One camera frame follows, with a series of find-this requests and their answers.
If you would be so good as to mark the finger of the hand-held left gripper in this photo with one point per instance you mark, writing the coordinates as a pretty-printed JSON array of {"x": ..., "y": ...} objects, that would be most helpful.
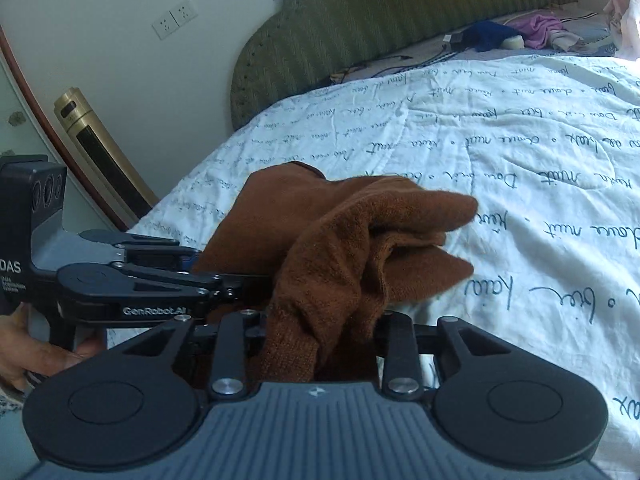
[
  {"x": 225, "y": 287},
  {"x": 160, "y": 255}
]

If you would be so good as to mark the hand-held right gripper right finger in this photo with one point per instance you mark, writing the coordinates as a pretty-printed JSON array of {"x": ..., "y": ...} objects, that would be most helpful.
[{"x": 397, "y": 332}]

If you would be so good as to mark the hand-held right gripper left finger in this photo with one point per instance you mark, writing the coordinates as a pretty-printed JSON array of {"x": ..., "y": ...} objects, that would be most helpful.
[{"x": 235, "y": 330}]

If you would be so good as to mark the brown knit sweater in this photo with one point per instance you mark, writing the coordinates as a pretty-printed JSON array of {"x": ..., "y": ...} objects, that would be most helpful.
[{"x": 350, "y": 240}]

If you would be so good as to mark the pile of pale clothes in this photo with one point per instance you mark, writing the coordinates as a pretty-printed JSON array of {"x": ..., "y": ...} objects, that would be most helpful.
[{"x": 625, "y": 15}]

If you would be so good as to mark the person's left hand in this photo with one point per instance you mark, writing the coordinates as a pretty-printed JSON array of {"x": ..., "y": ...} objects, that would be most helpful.
[{"x": 25, "y": 355}]

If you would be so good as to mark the gold tower air conditioner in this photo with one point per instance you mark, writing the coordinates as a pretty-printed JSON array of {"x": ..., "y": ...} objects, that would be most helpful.
[{"x": 105, "y": 155}]

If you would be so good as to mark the white script-printed quilt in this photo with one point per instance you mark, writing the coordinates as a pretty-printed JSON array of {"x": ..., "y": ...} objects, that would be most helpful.
[{"x": 525, "y": 160}]

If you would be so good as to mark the black and white charger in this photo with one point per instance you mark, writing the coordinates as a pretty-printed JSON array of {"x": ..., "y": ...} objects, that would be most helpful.
[{"x": 452, "y": 41}]

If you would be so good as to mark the dark blue cloth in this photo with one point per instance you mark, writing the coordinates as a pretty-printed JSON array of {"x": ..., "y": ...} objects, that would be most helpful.
[{"x": 487, "y": 35}]

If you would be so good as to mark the small white object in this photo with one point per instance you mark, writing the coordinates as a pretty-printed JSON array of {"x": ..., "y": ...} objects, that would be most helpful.
[{"x": 513, "y": 43}]

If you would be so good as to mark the green padded headboard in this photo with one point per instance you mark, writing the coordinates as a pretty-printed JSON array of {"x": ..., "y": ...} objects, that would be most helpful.
[{"x": 390, "y": 15}]

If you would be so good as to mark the purple cloth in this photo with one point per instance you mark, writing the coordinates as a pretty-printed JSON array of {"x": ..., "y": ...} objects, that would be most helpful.
[{"x": 540, "y": 30}]

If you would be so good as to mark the beige cloth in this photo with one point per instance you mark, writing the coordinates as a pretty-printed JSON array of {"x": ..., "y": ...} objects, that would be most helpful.
[{"x": 565, "y": 41}]

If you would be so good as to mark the grey patterned bed sheet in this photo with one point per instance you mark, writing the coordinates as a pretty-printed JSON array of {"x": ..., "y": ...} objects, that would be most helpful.
[{"x": 592, "y": 25}]

